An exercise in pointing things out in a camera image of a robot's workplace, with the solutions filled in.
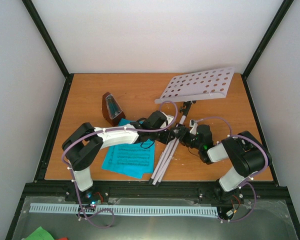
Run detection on green paper sheet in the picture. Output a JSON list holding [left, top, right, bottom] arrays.
[[23, 226, 54, 240]]

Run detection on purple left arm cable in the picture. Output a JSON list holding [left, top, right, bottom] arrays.
[[61, 100, 179, 228]]

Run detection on black aluminium frame post right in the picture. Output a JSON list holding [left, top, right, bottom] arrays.
[[241, 0, 296, 77]]

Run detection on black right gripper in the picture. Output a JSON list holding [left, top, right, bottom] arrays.
[[174, 126, 203, 150]]

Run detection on white tripod music stand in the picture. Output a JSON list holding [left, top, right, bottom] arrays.
[[149, 67, 235, 186]]

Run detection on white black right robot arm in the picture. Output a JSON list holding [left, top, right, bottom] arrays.
[[176, 124, 272, 203]]

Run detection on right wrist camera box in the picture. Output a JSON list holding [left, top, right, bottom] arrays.
[[189, 119, 200, 135]]

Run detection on blue sheet music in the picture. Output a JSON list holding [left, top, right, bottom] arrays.
[[101, 148, 144, 179], [109, 118, 156, 173]]

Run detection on clear acrylic metronome cover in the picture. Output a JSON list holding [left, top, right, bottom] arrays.
[[105, 94, 123, 120]]

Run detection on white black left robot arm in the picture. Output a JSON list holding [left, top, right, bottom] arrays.
[[61, 110, 177, 202]]

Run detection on black front mounting rail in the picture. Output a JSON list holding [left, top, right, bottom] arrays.
[[89, 180, 223, 203]]

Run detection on light blue slotted cable duct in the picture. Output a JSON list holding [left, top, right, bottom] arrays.
[[28, 203, 218, 218]]

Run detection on brown wooden metronome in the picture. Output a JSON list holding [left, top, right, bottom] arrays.
[[101, 92, 126, 127]]

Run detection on black aluminium frame post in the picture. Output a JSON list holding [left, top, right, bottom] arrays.
[[241, 0, 296, 77], [21, 0, 71, 76]]

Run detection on black aluminium frame post left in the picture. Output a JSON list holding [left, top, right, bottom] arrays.
[[21, 0, 71, 76]]

